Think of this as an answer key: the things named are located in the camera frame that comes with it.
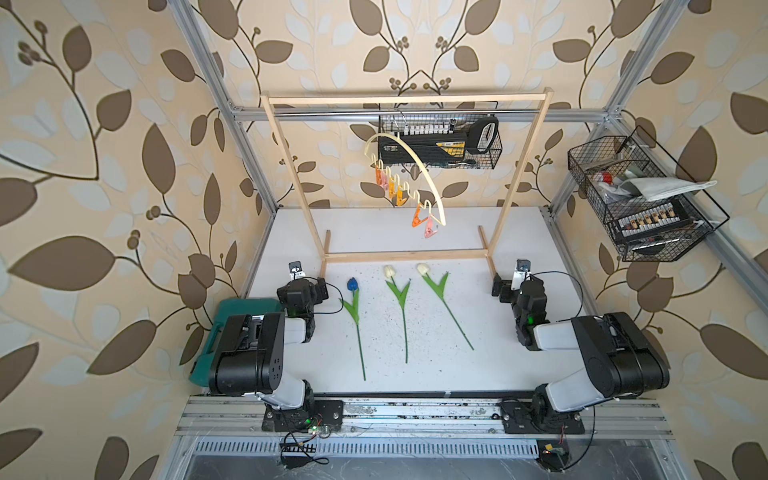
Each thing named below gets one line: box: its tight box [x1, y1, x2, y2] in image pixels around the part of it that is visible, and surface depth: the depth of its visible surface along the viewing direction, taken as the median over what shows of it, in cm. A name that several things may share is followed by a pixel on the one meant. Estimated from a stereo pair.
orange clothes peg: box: [412, 203, 428, 228], surface depth 75 cm
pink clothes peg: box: [424, 217, 438, 239], surface depth 71 cm
